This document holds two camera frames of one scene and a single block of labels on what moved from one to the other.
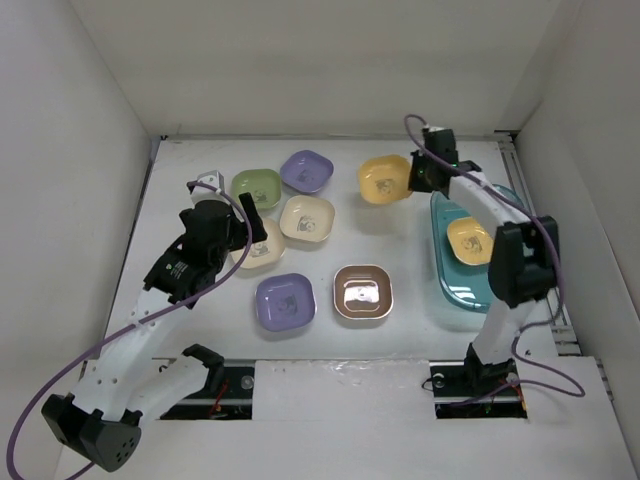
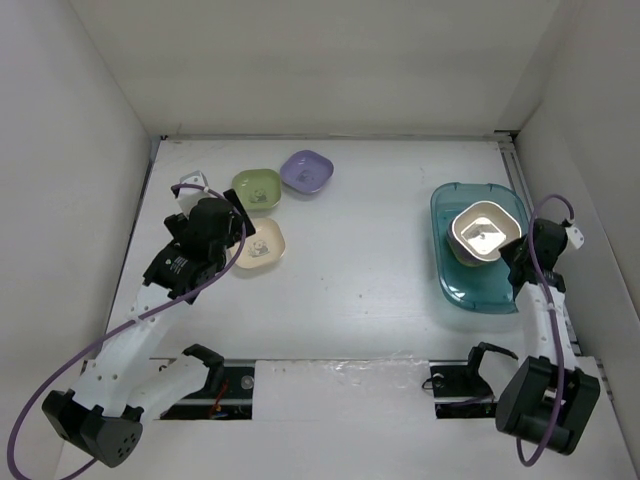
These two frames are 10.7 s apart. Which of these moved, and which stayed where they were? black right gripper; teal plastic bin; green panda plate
Moved: black right gripper
Stayed: teal plastic bin; green panda plate
